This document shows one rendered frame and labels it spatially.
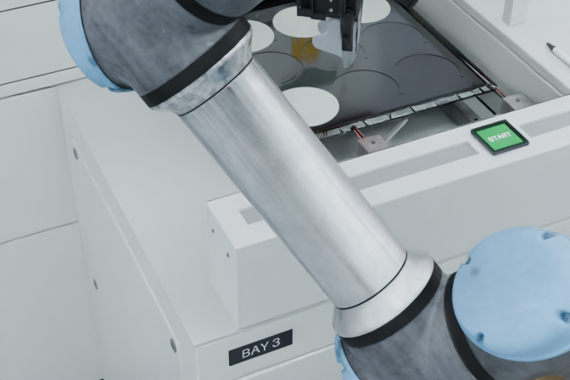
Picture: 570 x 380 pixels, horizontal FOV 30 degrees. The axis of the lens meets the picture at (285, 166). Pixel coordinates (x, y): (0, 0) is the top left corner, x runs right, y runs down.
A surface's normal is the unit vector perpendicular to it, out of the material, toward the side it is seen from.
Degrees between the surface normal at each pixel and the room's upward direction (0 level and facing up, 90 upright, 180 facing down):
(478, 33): 90
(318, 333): 90
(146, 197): 0
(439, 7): 90
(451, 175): 0
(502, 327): 43
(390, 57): 0
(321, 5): 94
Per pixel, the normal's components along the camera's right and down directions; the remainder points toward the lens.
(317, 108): -0.01, -0.78
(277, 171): 0.09, 0.26
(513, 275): -0.59, -0.36
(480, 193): 0.43, 0.57
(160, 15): -0.17, 0.70
